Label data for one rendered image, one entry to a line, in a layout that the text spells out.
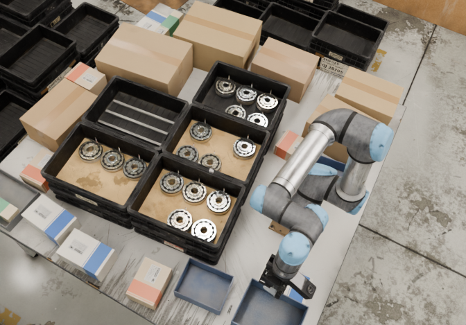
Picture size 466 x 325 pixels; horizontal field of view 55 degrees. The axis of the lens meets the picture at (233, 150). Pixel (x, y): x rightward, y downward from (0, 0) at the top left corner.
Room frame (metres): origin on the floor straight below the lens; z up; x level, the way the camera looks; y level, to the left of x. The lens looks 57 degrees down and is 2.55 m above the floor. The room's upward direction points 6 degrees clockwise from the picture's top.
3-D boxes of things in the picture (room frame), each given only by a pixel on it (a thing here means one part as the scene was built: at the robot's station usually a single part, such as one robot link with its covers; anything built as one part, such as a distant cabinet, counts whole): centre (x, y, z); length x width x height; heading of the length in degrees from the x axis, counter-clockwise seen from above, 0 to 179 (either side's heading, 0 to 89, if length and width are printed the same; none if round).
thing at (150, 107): (1.20, 0.46, 0.87); 0.40 x 0.30 x 0.11; 73
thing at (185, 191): (0.86, 0.14, 0.86); 0.10 x 0.10 x 0.01
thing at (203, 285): (0.50, 0.06, 0.73); 0.20 x 0.15 x 0.07; 73
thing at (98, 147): (1.01, 0.63, 0.86); 0.10 x 0.10 x 0.01
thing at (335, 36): (2.25, -0.65, 0.37); 0.40 x 0.30 x 0.45; 67
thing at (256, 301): (0.33, -0.17, 1.10); 0.20 x 0.15 x 0.07; 69
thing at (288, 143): (1.21, -0.30, 0.74); 0.16 x 0.12 x 0.07; 62
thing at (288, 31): (2.41, -0.28, 0.31); 0.40 x 0.30 x 0.34; 67
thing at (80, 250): (0.58, 0.55, 0.74); 0.20 x 0.12 x 0.09; 68
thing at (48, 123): (1.22, 0.83, 0.78); 0.30 x 0.22 x 0.16; 154
